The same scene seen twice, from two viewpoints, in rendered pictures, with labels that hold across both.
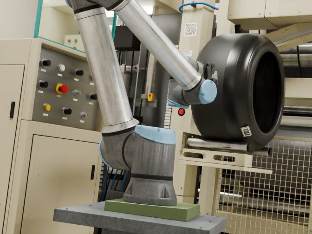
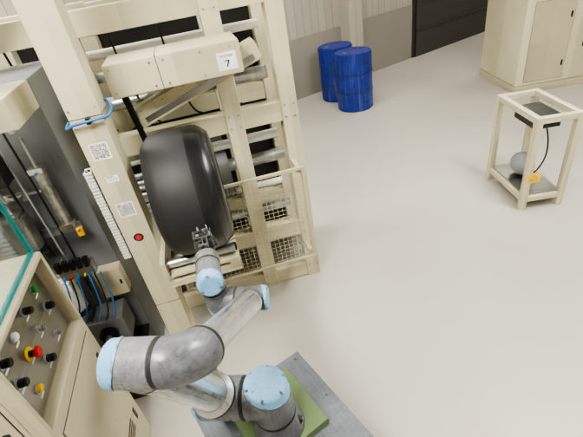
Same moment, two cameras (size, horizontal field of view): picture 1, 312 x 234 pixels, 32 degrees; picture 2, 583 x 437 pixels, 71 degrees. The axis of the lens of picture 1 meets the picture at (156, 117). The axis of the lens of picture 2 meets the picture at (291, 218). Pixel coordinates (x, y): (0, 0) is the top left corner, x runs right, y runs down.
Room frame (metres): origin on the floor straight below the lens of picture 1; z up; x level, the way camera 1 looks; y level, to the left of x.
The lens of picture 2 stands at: (1.19, 0.42, 2.11)
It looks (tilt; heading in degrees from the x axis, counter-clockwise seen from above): 34 degrees down; 317
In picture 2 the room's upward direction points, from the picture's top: 10 degrees counter-clockwise
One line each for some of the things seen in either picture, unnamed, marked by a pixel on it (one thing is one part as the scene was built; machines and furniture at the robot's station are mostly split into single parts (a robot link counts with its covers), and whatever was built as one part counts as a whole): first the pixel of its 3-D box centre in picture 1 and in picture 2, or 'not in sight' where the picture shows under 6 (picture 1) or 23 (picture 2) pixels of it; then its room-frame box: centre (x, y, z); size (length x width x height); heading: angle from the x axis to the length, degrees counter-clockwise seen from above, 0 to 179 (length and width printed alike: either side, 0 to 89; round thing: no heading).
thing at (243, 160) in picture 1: (215, 157); (205, 264); (2.69, -0.31, 0.83); 0.36 x 0.09 x 0.06; 57
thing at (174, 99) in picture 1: (180, 93); (220, 298); (2.20, -0.09, 1.07); 0.12 x 0.09 x 0.12; 37
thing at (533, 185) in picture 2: not in sight; (528, 148); (1.96, -3.08, 0.40); 0.60 x 0.35 x 0.80; 136
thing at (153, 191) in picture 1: (151, 188); (277, 416); (1.93, -0.01, 0.69); 0.19 x 0.19 x 0.10
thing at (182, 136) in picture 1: (198, 144); (166, 248); (2.91, -0.24, 0.90); 0.40 x 0.03 x 0.10; 147
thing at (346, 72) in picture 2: not in sight; (344, 75); (4.84, -4.47, 0.39); 1.06 x 0.65 x 0.79; 166
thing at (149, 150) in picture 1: (152, 150); (266, 395); (1.94, 0.00, 0.82); 0.17 x 0.15 x 0.18; 37
